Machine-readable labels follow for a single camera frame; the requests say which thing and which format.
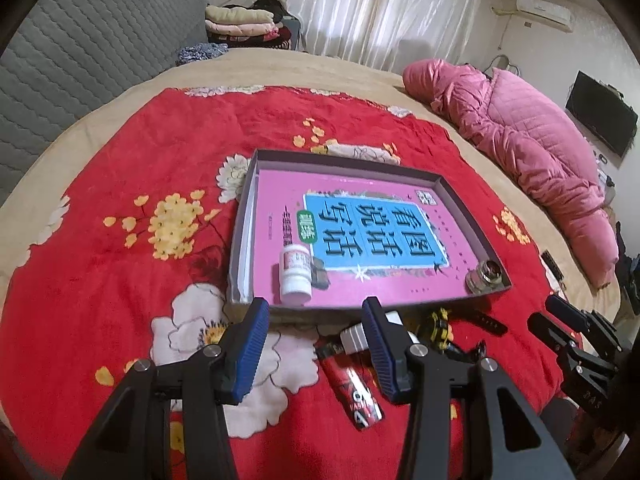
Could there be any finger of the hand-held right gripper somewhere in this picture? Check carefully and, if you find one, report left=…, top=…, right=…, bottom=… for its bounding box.
left=546, top=294, right=626, bottom=351
left=528, top=312, right=581, bottom=358

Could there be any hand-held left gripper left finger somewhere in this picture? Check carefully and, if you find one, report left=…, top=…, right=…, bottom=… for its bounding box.
left=62, top=297, right=271, bottom=480

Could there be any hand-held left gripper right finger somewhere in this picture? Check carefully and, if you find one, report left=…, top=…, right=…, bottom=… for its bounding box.
left=361, top=296, right=576, bottom=480

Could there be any white bottle with ribbed cap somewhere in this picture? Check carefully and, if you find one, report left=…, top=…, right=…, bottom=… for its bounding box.
left=340, top=310, right=416, bottom=358

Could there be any red lighter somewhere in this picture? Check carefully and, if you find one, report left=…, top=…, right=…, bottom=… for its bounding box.
left=316, top=342, right=383, bottom=432

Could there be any black and yellow wristwatch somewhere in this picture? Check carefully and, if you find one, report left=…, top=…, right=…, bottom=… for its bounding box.
left=417, top=307, right=508, bottom=361

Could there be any grey cardboard box tray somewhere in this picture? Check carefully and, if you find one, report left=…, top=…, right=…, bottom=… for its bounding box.
left=227, top=149, right=513, bottom=317

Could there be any black remote control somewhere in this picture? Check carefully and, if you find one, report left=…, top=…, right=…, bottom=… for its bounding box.
left=542, top=250, right=566, bottom=281

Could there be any small white pill bottle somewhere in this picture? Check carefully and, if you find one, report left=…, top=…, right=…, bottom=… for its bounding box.
left=278, top=242, right=313, bottom=306

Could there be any small round glass bottle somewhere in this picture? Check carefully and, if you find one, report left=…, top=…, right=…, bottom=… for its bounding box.
left=465, top=258, right=505, bottom=293

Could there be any pink and blue book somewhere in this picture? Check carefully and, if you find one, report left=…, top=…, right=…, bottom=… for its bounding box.
left=245, top=167, right=501, bottom=308

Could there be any pink quilted down jacket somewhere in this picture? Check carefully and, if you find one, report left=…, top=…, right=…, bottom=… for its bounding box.
left=402, top=58, right=618, bottom=288

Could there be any black flat television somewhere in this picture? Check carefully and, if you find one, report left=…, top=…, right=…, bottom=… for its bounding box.
left=565, top=71, right=640, bottom=157

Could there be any red floral blanket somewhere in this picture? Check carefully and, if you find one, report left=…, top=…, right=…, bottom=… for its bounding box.
left=0, top=85, right=586, bottom=480

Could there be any bed with beige sheet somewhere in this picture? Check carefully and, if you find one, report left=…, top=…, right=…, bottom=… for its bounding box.
left=0, top=47, right=623, bottom=480

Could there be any white air conditioner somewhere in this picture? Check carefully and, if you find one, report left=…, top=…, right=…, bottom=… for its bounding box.
left=515, top=0, right=575, bottom=31

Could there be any blue patterned cloth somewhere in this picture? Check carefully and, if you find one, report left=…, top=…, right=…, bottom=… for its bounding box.
left=176, top=42, right=230, bottom=66

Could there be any beige folded cloth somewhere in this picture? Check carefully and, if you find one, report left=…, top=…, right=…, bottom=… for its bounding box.
left=205, top=5, right=273, bottom=25

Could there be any grey quilted headboard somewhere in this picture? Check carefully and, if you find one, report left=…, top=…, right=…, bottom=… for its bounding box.
left=0, top=0, right=211, bottom=206

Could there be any black garment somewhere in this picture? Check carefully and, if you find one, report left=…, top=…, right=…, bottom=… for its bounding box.
left=250, top=0, right=288, bottom=23

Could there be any white sheer curtain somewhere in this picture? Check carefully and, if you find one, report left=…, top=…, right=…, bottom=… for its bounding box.
left=285, top=0, right=491, bottom=73

